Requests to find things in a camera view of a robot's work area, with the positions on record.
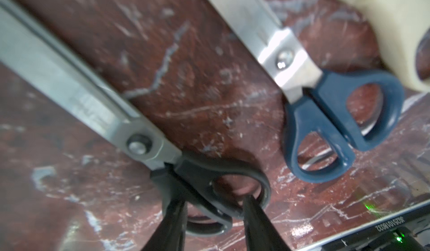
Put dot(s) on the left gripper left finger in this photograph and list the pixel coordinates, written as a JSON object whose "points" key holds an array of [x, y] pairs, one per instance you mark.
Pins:
{"points": [[170, 234]]}

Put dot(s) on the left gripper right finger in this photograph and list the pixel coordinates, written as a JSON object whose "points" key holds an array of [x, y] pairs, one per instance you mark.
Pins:
{"points": [[260, 233]]}

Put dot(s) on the blue handled scissors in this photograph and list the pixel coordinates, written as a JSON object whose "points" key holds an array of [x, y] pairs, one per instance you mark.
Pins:
{"points": [[316, 98]]}

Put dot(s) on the medium black scissors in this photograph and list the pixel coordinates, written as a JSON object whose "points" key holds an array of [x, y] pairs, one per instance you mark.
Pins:
{"points": [[50, 66]]}

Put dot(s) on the aluminium front rail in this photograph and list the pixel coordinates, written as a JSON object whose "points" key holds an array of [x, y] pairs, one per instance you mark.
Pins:
{"points": [[402, 231]]}

